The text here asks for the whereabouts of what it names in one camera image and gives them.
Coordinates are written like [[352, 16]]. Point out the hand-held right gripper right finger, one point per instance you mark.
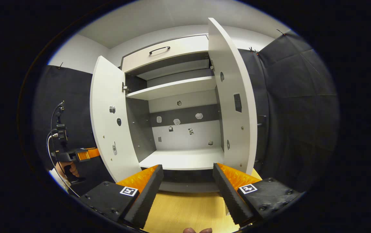
[[229, 194]]

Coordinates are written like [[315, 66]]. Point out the white cabinet bottom board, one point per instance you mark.
[[182, 158]]

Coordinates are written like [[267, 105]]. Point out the black clip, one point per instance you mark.
[[253, 50], [60, 65], [281, 32]]

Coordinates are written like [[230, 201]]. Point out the white cabinet drawer front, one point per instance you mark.
[[179, 51]]

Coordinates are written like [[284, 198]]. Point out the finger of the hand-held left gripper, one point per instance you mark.
[[88, 154]]

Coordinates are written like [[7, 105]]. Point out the white cabinet shelf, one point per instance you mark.
[[172, 89]]

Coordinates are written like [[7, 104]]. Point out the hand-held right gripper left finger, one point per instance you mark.
[[148, 194]]

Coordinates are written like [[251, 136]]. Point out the shoe cabinet door cherry sticker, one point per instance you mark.
[[234, 81]]

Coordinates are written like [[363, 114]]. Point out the shoe cabinet door camera sticker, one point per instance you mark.
[[107, 136]]

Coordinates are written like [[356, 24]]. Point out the black backdrop cloth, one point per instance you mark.
[[298, 113]]

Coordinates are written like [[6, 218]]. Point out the metal door hinge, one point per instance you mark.
[[211, 64], [125, 87]]

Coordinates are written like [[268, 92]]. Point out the double-door shoe cabinet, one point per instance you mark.
[[185, 110]]

